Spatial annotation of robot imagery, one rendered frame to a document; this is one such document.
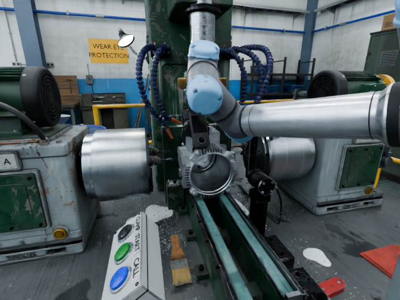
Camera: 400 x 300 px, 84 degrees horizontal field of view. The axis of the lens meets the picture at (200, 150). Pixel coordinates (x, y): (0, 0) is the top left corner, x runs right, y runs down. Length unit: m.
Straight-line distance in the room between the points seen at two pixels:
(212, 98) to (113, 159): 0.39
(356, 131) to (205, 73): 0.30
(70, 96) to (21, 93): 4.98
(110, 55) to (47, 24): 1.26
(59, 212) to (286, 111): 0.68
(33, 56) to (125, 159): 5.15
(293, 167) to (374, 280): 0.39
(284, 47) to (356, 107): 7.02
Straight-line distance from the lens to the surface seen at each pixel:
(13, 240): 0.89
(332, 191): 1.05
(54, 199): 0.79
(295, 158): 0.89
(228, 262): 0.59
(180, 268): 0.73
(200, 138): 0.62
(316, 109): 0.44
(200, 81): 0.47
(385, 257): 0.95
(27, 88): 0.78
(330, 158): 0.98
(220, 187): 0.83
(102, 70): 5.87
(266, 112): 0.49
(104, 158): 0.73
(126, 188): 0.76
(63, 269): 0.84
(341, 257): 0.89
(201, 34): 0.83
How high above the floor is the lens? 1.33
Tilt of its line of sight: 17 degrees down
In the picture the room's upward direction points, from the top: straight up
